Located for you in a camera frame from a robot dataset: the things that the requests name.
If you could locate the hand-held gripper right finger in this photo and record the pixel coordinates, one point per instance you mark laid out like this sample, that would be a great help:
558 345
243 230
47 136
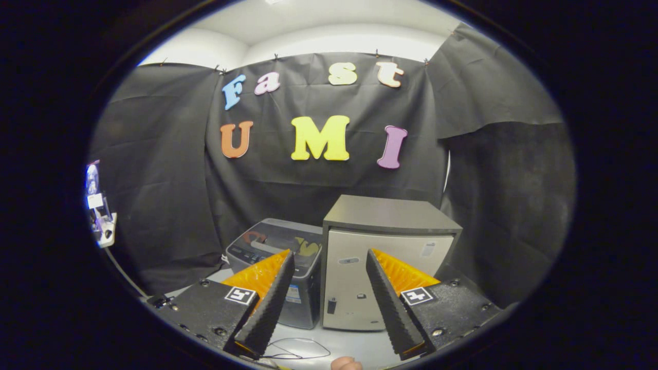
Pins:
390 308

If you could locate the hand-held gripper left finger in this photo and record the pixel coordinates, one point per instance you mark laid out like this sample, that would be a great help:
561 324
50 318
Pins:
275 303

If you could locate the grey washing machine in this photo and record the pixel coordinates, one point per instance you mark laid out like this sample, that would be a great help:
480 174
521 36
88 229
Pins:
303 308

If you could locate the beige cabinet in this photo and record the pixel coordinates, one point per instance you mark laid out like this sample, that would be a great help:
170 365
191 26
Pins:
349 288

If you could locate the black backdrop cloth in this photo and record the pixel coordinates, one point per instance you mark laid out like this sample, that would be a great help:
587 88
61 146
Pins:
288 190

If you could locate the white equipment on stand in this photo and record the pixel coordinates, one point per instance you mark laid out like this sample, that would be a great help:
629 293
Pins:
100 216

